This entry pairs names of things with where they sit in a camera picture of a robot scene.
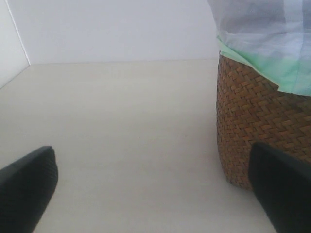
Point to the brown woven wicker basket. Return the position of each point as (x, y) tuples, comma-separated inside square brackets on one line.
[(251, 109)]

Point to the white green plastic bin liner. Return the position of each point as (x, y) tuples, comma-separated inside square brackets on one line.
[(271, 36)]

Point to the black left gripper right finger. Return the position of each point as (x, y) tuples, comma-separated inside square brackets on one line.
[(282, 185)]

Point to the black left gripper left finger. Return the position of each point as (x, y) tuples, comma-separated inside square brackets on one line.
[(26, 188)]

